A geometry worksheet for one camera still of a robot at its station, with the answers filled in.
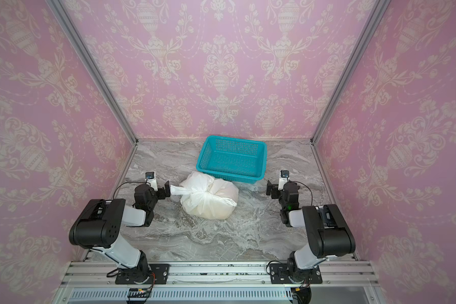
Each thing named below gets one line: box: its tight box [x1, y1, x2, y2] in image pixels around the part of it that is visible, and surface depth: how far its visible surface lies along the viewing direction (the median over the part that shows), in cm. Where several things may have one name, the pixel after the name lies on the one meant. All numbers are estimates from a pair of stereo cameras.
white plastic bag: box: [170, 171, 240, 220], surface depth 85 cm
